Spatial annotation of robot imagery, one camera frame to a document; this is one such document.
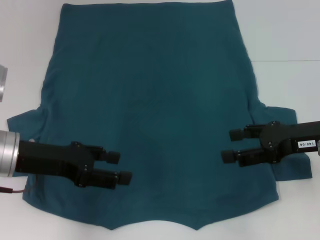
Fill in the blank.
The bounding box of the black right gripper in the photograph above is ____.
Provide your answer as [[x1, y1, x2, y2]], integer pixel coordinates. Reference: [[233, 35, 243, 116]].
[[220, 120, 320, 168]]

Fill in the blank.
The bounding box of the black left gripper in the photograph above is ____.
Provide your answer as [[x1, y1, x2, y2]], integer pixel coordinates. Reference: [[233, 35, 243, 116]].
[[15, 140, 133, 189]]

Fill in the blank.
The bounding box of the teal blue t-shirt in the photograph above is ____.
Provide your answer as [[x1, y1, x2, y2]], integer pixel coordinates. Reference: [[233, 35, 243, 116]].
[[6, 2, 313, 225]]

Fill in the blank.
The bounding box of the grey metal block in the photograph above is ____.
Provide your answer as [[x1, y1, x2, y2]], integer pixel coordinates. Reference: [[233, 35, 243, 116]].
[[0, 64, 8, 103]]

